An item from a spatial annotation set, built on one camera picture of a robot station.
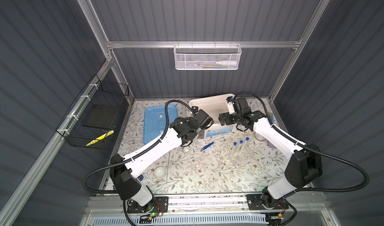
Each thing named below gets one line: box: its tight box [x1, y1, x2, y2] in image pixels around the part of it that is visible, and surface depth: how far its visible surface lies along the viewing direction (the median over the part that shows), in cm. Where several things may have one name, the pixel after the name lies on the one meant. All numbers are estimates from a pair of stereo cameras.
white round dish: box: [154, 166, 167, 179], surface depth 84 cm
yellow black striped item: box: [85, 130, 115, 147], surface depth 69 cm
